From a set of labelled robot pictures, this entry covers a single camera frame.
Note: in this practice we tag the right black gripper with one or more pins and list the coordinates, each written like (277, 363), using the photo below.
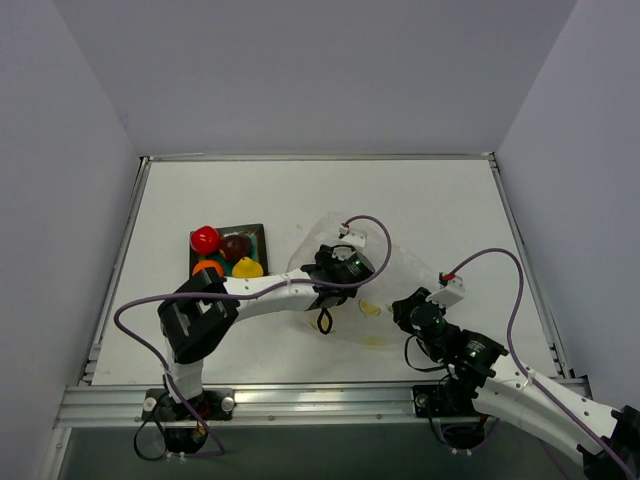
(407, 307)

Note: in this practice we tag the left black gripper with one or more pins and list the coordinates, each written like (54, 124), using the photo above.
(325, 298)

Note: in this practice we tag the clear printed plastic bag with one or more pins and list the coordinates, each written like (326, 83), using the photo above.
(365, 320)

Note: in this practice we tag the yellow fake lemon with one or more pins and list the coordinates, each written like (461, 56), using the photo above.
(247, 268)

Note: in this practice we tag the dark red fake fruit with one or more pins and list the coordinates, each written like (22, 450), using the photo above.
(235, 247)

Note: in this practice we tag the orange fake tangerine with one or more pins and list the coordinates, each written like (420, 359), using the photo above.
(208, 264)

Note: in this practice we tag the bright red fake apple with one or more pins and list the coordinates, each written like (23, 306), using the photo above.
(205, 240)

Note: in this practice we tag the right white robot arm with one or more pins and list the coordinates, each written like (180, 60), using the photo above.
(484, 375)

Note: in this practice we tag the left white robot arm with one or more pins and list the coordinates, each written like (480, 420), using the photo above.
(193, 328)

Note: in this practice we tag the square teal ceramic plate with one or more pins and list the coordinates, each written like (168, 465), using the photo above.
(255, 232)

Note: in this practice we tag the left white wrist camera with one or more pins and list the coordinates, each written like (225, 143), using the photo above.
(352, 236)

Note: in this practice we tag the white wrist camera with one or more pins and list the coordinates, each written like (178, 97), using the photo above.
(451, 290)
(352, 236)

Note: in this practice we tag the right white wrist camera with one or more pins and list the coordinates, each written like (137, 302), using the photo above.
(451, 290)

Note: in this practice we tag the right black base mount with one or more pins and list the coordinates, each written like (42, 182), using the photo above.
(451, 416)

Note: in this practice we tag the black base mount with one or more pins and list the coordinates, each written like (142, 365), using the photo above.
(185, 430)
(451, 416)

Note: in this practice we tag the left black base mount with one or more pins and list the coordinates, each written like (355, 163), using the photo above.
(185, 430)

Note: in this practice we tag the aluminium front rail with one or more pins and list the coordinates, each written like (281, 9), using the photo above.
(255, 405)

